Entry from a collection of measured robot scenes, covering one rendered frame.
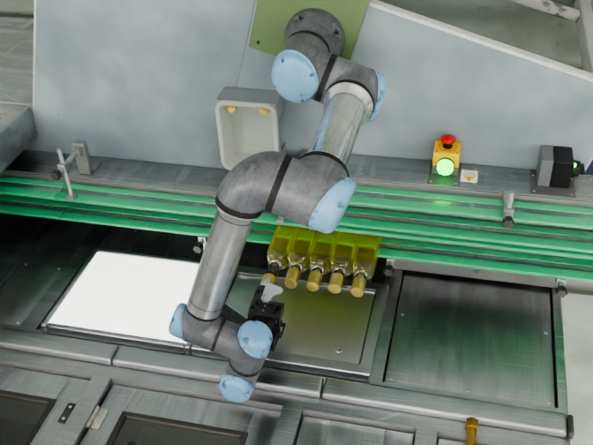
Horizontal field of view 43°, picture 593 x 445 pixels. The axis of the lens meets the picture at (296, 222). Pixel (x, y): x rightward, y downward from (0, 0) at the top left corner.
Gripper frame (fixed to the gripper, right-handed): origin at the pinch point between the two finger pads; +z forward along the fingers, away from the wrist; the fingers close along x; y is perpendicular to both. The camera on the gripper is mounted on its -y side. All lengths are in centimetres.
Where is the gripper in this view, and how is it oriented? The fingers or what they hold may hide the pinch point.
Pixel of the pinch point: (266, 287)
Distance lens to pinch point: 193.2
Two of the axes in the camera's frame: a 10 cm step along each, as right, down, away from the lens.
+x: -0.5, -8.0, -6.0
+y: 9.7, 1.0, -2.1
